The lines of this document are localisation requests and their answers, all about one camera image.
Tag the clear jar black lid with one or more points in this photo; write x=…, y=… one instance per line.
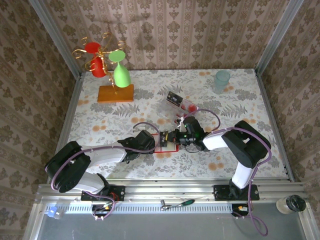
x=296, y=203

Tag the green plastic wine glass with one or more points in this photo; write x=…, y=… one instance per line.
x=122, y=76

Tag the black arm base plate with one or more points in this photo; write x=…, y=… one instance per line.
x=120, y=192
x=253, y=192

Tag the black power connector block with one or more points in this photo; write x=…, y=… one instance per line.
x=100, y=208
x=237, y=208

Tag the aluminium front rail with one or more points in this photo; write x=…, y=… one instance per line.
x=155, y=187

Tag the aluminium table side rail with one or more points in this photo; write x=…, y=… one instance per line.
x=272, y=112
x=71, y=112

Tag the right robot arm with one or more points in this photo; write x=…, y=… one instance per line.
x=250, y=147

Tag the grey metal panel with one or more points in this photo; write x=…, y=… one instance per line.
x=162, y=227

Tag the blue white plug connector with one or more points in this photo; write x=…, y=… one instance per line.
x=52, y=212

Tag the pale blue plastic cup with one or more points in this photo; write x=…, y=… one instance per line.
x=222, y=78

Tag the black credit card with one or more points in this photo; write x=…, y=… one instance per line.
x=175, y=98
x=164, y=141

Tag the aluminium frame post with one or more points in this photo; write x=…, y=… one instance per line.
x=280, y=35
x=55, y=37

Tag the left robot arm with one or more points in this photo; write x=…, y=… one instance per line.
x=67, y=167

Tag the red plastic wine glass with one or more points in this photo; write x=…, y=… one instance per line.
x=97, y=67

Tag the red card holder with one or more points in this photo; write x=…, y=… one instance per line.
x=171, y=148

